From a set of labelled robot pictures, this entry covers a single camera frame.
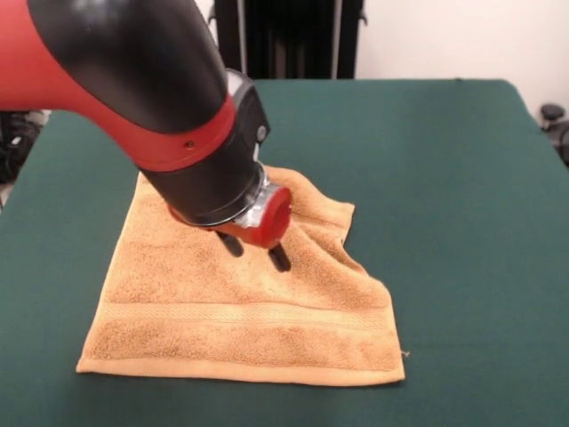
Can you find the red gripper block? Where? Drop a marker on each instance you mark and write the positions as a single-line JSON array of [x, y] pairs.
[[271, 222]]

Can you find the tan terry towel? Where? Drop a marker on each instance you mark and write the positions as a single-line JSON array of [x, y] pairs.
[[222, 311]]

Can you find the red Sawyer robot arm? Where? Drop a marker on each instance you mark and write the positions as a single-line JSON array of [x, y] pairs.
[[133, 89]]

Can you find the dark green table cloth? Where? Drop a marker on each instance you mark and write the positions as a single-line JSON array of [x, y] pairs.
[[444, 222]]

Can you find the black stand behind table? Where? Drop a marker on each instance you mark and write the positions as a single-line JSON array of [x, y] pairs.
[[289, 40]]

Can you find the dark tripod base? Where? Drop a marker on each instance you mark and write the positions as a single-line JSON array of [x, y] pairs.
[[551, 111], [18, 138]]

